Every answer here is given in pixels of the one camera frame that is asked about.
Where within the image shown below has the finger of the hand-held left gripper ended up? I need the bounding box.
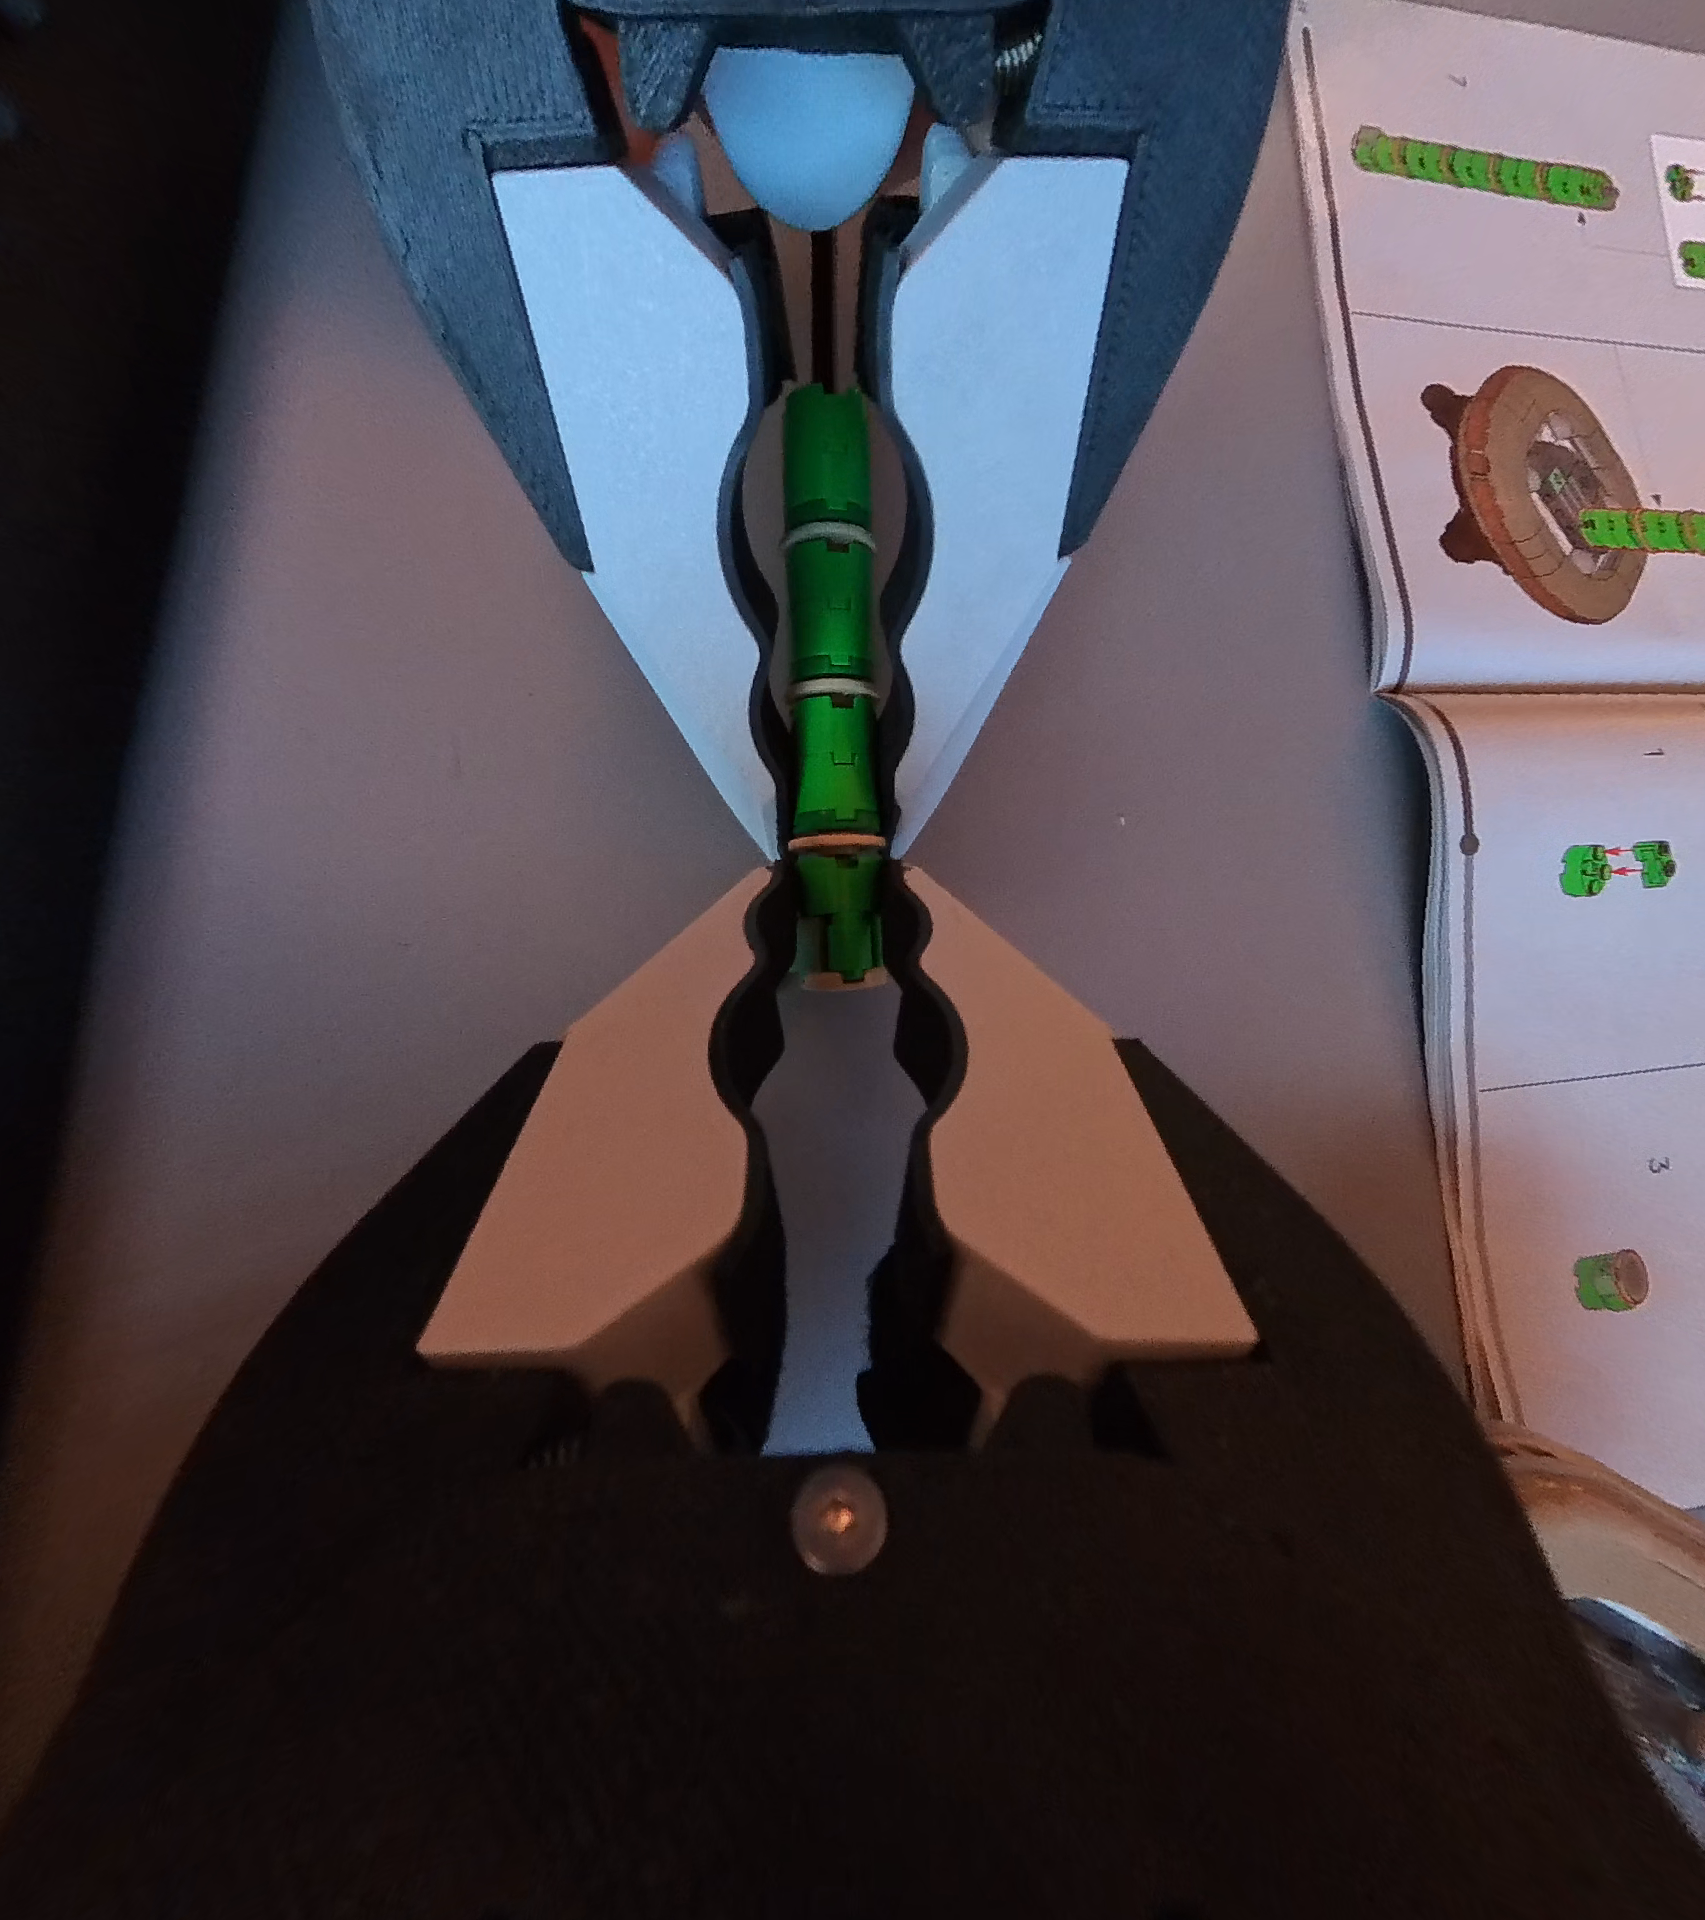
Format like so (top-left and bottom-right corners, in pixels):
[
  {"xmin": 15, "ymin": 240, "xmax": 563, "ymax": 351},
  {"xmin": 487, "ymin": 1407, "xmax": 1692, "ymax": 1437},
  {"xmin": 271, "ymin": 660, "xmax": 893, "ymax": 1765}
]
[
  {"xmin": 865, "ymin": 125, "xmax": 1135, "ymax": 868},
  {"xmin": 488, "ymin": 132, "xmax": 796, "ymax": 866}
]

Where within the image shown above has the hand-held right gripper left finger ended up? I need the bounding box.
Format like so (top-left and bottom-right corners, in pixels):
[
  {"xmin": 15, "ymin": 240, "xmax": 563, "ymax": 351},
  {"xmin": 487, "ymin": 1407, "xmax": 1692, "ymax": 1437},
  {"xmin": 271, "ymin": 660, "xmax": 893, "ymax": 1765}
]
[{"xmin": 415, "ymin": 862, "xmax": 795, "ymax": 1458}]

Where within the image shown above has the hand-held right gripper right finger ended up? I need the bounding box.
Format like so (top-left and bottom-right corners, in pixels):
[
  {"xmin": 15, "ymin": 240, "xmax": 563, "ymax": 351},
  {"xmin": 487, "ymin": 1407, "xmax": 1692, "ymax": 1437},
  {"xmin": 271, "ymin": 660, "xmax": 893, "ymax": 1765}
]
[{"xmin": 856, "ymin": 866, "xmax": 1263, "ymax": 1454}]

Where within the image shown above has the green segmented rod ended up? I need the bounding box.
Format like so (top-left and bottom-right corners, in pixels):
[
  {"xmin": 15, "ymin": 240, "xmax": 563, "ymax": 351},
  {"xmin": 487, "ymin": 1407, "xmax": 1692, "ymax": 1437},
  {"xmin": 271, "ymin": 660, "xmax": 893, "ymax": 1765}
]
[{"xmin": 777, "ymin": 381, "xmax": 897, "ymax": 995}]

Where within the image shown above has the grey desk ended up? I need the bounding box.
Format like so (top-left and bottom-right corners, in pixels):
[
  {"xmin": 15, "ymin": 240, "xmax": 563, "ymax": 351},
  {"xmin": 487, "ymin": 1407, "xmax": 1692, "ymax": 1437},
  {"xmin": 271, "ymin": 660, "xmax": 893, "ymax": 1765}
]
[{"xmin": 0, "ymin": 0, "xmax": 1705, "ymax": 1920}]

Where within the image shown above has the open instruction booklet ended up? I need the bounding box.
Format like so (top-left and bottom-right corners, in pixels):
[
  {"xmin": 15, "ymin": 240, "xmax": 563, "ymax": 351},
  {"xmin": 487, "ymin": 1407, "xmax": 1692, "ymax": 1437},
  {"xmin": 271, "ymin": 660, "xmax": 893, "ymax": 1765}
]
[{"xmin": 1287, "ymin": 0, "xmax": 1705, "ymax": 1510}]

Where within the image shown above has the black studded mat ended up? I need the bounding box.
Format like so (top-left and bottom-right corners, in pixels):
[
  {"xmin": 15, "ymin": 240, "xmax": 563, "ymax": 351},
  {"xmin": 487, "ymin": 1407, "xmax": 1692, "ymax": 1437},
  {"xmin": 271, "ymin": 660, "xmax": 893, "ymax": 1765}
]
[{"xmin": 0, "ymin": 0, "xmax": 277, "ymax": 1920}]

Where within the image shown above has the round silver object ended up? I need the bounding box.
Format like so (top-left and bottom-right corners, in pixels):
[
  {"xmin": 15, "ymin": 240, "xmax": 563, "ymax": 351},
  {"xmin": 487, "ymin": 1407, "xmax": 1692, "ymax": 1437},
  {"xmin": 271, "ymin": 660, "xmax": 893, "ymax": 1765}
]
[{"xmin": 1483, "ymin": 1423, "xmax": 1705, "ymax": 1920}]

